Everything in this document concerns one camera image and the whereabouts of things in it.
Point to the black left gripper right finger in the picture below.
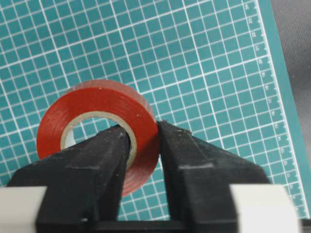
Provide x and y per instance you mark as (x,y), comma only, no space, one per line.
(197,177)

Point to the red vinyl tape roll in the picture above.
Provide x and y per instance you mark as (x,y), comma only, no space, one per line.
(105,99)

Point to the green grid cutting mat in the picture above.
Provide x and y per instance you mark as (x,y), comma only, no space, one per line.
(213,67)

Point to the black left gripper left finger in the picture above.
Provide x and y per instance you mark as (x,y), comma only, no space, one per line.
(72,190)

